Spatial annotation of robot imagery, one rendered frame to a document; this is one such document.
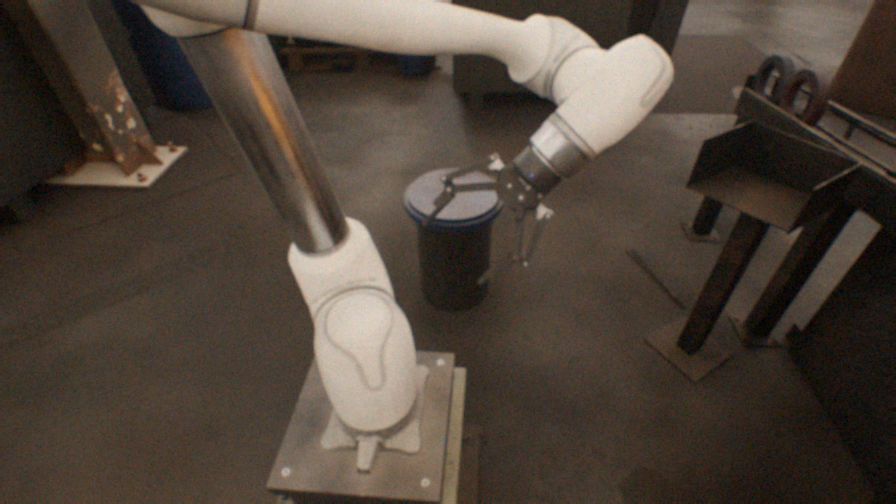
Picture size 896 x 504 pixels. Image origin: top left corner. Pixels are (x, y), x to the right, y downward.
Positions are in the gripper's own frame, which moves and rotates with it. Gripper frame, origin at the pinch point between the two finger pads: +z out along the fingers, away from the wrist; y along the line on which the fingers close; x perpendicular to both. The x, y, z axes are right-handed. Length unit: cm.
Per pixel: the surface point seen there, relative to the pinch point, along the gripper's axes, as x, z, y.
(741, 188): -59, -46, -39
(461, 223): -57, 14, 5
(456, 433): -6.5, 30.3, -27.1
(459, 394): -14.4, 28.3, -23.3
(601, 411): -54, 22, -64
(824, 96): -86, -82, -41
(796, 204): -53, -52, -49
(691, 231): -140, -34, -64
